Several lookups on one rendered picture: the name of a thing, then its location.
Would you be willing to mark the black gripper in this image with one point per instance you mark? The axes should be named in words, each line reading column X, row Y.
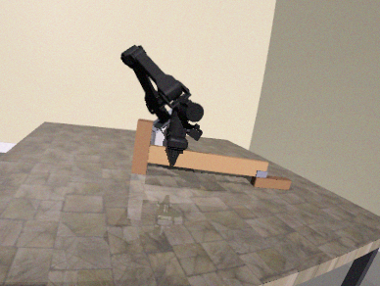
column 176, row 141

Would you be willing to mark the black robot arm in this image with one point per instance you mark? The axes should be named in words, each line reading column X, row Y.
column 169, row 89

